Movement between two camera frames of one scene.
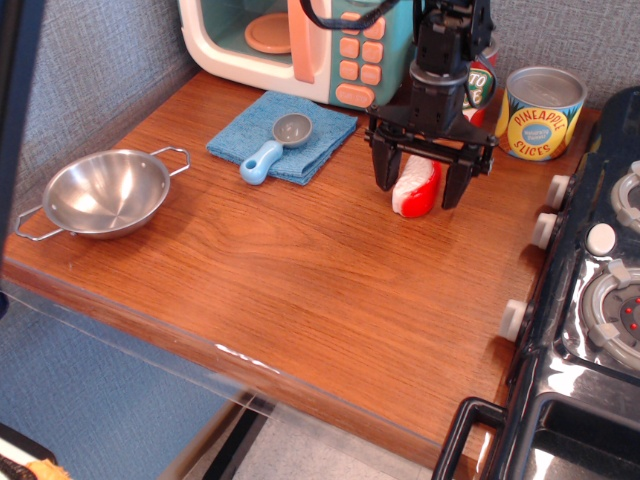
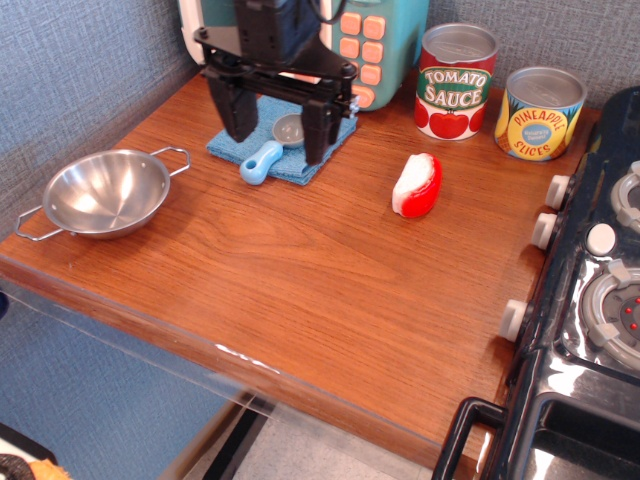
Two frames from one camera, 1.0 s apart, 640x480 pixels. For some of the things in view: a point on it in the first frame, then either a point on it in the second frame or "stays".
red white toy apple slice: x=417 y=186 stays
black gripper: x=434 y=125 → x=272 y=44
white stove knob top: x=557 y=190 stays
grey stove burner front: x=610 y=312 stays
